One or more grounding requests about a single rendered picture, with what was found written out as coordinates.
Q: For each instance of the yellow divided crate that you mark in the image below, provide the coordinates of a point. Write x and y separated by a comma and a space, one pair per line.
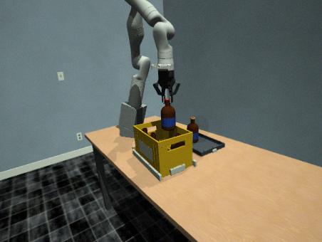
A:
159, 154

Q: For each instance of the brown bottle with blue band and red cap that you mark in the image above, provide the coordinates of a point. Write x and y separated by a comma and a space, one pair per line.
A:
168, 120

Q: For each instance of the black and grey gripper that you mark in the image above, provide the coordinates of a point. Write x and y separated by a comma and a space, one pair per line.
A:
166, 79

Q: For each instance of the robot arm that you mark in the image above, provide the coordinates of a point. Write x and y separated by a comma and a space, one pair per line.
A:
162, 31

